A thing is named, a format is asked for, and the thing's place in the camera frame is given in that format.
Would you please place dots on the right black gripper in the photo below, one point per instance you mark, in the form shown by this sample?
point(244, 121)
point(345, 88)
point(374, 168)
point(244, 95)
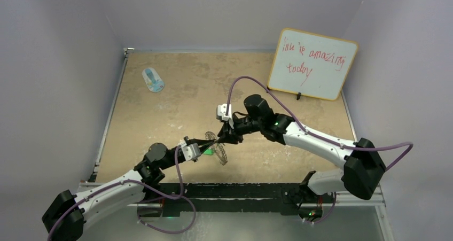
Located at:
point(229, 135)

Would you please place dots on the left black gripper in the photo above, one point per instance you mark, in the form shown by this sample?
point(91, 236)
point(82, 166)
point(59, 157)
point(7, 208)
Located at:
point(200, 142)

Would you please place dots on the green tag key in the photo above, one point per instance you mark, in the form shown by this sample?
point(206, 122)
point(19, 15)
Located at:
point(209, 152)

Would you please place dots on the metal disc with keyrings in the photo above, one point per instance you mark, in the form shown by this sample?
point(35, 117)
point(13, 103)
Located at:
point(219, 149)

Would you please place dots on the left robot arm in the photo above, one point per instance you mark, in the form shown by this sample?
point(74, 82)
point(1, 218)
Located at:
point(70, 215)

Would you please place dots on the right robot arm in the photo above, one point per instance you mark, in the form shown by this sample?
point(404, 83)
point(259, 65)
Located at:
point(359, 167)

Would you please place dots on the blue white blister package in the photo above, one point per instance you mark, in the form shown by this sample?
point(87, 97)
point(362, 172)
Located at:
point(152, 80)

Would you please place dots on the black base beam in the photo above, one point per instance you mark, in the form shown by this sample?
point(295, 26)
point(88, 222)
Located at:
point(287, 199)

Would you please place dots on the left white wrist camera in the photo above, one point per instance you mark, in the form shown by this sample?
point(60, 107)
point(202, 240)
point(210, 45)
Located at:
point(190, 149)

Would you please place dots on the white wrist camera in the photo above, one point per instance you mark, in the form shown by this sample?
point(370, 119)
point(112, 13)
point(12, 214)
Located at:
point(190, 149)
point(224, 116)

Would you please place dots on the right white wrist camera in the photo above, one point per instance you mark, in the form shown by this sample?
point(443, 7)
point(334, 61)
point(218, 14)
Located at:
point(224, 116)

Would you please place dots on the whiteboard with yellow frame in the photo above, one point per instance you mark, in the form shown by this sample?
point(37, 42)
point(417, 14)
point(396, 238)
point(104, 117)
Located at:
point(310, 64)

